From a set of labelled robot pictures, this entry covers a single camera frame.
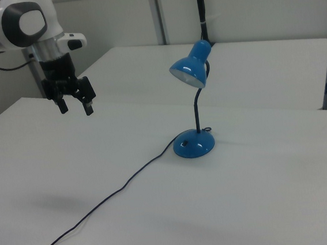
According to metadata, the black lamp power cord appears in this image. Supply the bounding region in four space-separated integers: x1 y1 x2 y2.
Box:
3 128 224 245

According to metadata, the black cable behind arm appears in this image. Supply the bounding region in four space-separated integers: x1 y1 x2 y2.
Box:
0 49 36 72

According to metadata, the black vertical pole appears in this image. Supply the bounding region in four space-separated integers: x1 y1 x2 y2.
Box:
195 0 212 46

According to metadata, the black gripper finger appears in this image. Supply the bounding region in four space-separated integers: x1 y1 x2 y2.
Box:
81 97 95 117
55 96 69 115

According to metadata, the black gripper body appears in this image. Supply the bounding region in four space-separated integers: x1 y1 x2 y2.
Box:
38 51 97 107

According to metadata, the blue desk lamp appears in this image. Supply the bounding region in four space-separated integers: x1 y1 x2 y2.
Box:
163 39 222 159

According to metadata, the grey metal post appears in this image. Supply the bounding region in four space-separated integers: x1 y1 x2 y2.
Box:
21 47 47 100

